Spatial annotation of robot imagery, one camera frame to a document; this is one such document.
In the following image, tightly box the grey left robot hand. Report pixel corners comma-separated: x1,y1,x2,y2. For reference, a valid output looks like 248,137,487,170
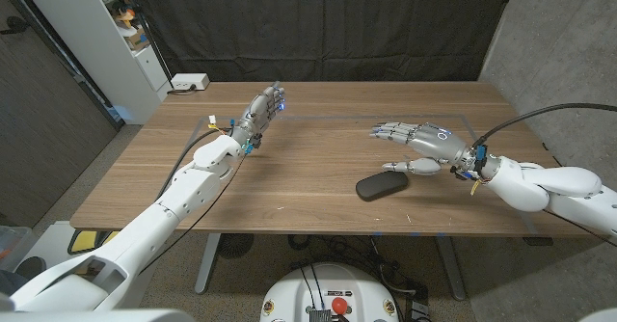
229,84,286,150

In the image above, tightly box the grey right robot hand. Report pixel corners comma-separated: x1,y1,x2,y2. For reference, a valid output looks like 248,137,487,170
369,121,488,181

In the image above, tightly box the black glasses case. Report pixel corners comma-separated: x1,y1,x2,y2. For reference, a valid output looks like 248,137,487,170
355,170,410,202

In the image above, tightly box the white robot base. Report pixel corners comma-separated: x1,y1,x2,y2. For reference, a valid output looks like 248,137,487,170
259,262,400,322

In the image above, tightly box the white power strip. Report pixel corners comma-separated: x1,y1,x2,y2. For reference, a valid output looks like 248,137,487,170
170,72,211,92

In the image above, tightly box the black backdrop curtain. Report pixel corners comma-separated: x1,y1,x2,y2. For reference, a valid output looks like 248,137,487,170
123,0,520,83

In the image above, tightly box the black round floor fan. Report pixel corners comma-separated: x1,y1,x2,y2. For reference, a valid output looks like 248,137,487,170
217,233,255,259

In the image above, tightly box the grey table leg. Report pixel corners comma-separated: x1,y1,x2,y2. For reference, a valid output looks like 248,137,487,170
436,236,467,302
194,233,222,295

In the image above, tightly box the black backdrop stand pole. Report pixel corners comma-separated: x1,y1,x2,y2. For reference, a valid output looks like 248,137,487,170
118,0,174,90

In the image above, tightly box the cardboard box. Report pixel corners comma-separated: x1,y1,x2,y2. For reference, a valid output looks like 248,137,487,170
125,26,150,51

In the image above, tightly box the orange toy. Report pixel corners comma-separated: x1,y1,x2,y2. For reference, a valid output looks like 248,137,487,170
115,8,137,29

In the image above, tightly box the white shelf cabinet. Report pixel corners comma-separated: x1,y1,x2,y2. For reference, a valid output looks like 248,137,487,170
13,0,174,125

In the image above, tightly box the yellow and black floor object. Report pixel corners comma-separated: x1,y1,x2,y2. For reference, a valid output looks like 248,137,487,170
67,228,121,255

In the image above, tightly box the dark wooden door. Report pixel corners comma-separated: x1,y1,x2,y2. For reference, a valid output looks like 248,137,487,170
0,0,121,229

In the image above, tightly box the white floor box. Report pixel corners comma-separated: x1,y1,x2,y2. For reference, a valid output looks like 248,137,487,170
18,220,78,265

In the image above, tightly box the clear plastic bin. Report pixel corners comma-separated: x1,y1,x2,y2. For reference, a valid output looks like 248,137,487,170
0,225,38,273

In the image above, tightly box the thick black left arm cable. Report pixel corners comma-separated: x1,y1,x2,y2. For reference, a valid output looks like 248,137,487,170
154,126,235,202

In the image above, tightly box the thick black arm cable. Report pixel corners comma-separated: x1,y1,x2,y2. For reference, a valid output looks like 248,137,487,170
154,126,235,202
471,102,617,149

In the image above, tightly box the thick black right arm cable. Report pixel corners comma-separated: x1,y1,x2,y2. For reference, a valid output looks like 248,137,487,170
471,102,617,149

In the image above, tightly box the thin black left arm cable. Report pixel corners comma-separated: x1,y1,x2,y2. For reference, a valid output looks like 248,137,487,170
138,153,250,276

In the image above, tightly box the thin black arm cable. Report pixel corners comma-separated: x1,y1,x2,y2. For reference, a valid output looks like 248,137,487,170
544,208,617,244
138,153,250,276

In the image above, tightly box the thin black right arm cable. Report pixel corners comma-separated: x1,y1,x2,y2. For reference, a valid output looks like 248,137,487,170
544,208,617,244

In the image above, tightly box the black door handle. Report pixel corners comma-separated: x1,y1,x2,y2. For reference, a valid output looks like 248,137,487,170
0,15,29,35

